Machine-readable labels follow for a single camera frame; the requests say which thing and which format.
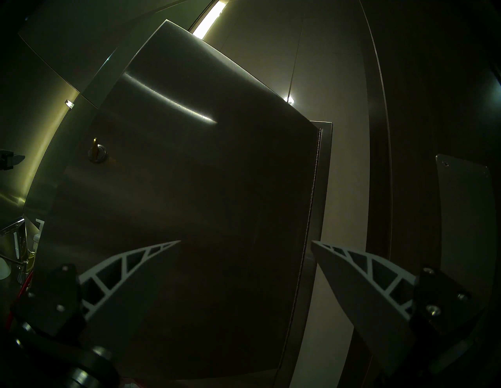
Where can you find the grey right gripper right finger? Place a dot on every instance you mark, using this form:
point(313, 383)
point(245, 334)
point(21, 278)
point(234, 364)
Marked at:
point(364, 297)

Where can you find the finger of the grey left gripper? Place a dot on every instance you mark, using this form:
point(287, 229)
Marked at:
point(11, 160)

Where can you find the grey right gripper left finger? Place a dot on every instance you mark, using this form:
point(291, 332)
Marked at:
point(125, 289)

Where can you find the small brass key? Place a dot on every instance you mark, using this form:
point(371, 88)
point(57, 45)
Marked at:
point(94, 146)

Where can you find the stainless steel dispenser door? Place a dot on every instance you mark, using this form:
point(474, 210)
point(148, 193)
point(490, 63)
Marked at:
point(195, 195)

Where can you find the chrome sink faucet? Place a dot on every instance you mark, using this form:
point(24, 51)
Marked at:
point(11, 226)

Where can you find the clear yellow soap bottle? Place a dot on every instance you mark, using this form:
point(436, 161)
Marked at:
point(29, 260)

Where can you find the metal door push plate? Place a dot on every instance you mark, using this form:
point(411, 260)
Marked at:
point(465, 215)

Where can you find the dark wooden room door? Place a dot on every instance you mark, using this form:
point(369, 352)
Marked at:
point(411, 117)

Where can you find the vertical white light strip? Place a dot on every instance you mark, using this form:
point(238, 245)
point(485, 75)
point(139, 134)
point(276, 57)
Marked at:
point(209, 19)

